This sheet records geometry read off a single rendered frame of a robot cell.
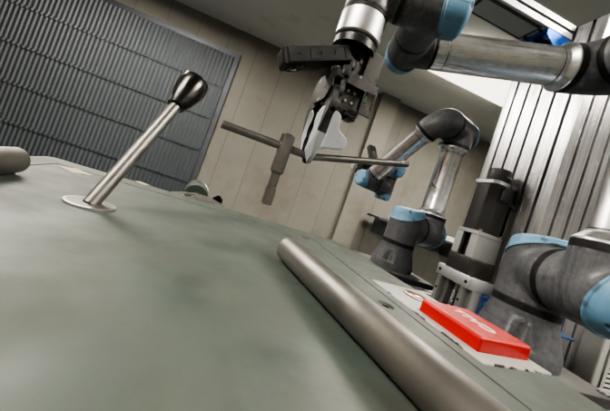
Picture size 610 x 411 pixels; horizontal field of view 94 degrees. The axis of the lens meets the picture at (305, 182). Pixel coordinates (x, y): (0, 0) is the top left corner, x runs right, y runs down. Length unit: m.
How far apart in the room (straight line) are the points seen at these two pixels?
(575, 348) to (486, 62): 0.81
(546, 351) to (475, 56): 0.56
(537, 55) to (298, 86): 3.75
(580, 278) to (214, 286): 0.54
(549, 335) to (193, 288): 0.65
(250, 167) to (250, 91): 1.06
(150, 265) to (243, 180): 3.90
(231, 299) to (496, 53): 0.65
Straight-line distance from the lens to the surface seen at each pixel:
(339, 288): 0.19
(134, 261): 0.19
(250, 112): 4.15
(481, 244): 0.95
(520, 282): 0.70
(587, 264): 0.61
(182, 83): 0.34
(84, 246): 0.20
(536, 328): 0.71
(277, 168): 0.44
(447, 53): 0.68
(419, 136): 1.19
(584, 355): 1.15
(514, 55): 0.73
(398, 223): 1.08
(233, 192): 4.09
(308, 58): 0.46
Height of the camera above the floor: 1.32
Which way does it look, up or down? 1 degrees up
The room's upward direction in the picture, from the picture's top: 19 degrees clockwise
